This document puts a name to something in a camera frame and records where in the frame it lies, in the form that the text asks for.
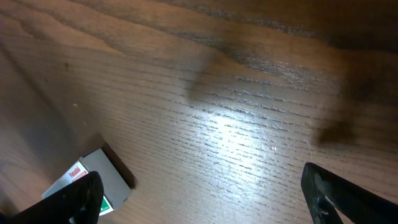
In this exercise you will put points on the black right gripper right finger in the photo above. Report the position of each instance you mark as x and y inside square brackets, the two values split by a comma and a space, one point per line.
[328, 194]

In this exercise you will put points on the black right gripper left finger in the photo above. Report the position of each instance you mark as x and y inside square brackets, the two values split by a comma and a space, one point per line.
[78, 202]

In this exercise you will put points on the white Panadol medicine box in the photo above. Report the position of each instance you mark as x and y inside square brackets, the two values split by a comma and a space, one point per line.
[116, 190]

